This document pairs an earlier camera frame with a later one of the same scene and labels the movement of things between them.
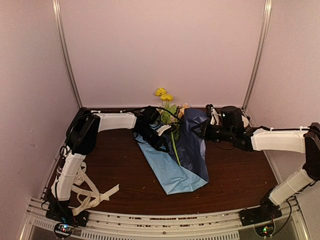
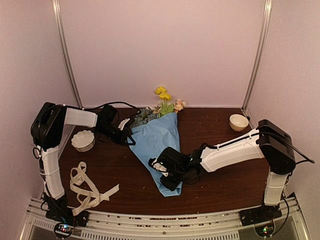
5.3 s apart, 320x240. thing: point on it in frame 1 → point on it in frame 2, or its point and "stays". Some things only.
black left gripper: x=162 y=140 → x=123 y=137
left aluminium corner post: x=58 y=15 stays
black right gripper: x=204 y=126 → x=171 y=186
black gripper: x=212 y=113 → x=159 y=165
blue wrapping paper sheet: x=185 y=167 → x=150 y=140
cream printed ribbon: x=90 y=196 stays
